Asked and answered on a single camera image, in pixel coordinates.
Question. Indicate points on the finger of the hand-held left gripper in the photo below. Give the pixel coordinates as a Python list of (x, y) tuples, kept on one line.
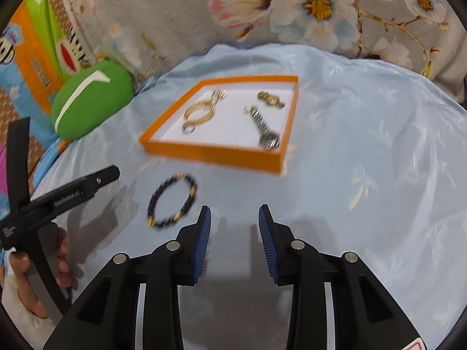
[(20, 160), (104, 177)]

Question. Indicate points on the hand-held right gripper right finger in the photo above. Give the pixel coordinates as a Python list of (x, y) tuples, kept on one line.
[(268, 244)]

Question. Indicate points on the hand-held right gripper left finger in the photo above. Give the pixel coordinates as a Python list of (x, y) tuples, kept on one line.
[(202, 244)]

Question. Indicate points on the orange cardboard box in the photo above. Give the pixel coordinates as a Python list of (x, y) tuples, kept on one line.
[(211, 156)]

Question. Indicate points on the gold woven bangle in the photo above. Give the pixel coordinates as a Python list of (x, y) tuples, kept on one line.
[(199, 121)]

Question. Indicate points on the silver wristwatch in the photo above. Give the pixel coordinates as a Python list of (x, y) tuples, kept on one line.
[(262, 124)]

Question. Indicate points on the gold wristwatch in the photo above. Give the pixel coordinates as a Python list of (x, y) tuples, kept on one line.
[(270, 99)]

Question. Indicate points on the person's left hand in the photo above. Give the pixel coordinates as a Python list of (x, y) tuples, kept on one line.
[(64, 259)]

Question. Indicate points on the green round cushion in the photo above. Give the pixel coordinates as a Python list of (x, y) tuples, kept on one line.
[(91, 105)]

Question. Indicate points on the colourful cartoon printed blanket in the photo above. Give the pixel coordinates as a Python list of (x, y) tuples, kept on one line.
[(33, 43)]

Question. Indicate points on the light blue palm-print cloth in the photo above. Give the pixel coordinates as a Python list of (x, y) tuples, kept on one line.
[(365, 153)]

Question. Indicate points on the grey floral blanket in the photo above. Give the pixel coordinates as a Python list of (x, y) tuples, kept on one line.
[(164, 14)]

